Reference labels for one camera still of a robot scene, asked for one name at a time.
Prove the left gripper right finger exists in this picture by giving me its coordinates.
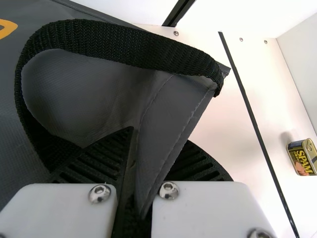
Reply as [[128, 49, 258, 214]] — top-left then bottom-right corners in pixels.
[[146, 140, 277, 238]]

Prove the dark grey bag with straps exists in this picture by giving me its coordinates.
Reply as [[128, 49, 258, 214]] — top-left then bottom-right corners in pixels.
[[0, 0, 231, 225]]

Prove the black strip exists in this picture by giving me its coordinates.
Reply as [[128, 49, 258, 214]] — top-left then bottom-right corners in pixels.
[[217, 31, 302, 238]]

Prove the rectangular tin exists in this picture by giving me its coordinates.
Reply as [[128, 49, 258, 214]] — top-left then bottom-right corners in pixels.
[[286, 138, 317, 177]]

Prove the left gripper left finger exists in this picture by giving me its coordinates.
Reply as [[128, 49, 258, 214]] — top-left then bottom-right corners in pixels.
[[0, 125, 139, 238]]

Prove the black post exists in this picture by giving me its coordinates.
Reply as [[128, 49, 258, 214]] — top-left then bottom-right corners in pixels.
[[162, 0, 197, 27]]

